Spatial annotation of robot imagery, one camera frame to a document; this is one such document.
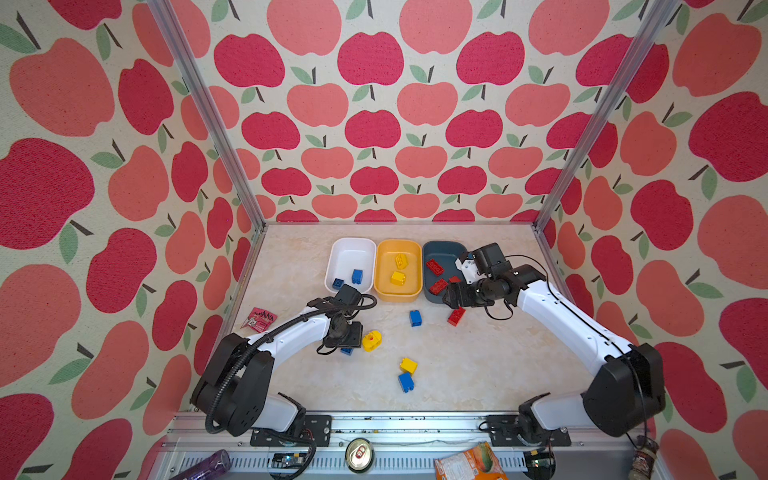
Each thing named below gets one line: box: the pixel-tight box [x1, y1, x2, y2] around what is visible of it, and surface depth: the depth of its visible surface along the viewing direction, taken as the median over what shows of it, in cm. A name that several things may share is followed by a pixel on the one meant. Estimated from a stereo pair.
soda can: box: [345, 437, 375, 474], surface depth 64 cm
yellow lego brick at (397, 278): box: [390, 271, 406, 286], surface depth 104 cm
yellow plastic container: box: [374, 239, 424, 303], surface depth 109 cm
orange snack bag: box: [434, 442, 508, 480], surface depth 69 cm
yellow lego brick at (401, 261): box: [395, 253, 408, 270], surface depth 110 cm
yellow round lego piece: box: [362, 330, 383, 352], surface depth 90 cm
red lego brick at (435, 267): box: [426, 258, 445, 277], surface depth 107 cm
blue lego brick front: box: [398, 372, 415, 393], surface depth 82 cm
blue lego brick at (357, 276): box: [351, 269, 363, 285], surface depth 104 cm
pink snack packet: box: [240, 307, 278, 333], surface depth 97 cm
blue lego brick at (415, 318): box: [409, 310, 423, 327], surface depth 95 cm
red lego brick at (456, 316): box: [447, 307, 466, 327], surface depth 95 cm
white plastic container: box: [325, 237, 377, 293], surface depth 109 cm
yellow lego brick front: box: [400, 357, 418, 374], surface depth 85 cm
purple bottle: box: [169, 449, 233, 480], surface depth 69 cm
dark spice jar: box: [628, 435, 660, 480], surface depth 69 cm
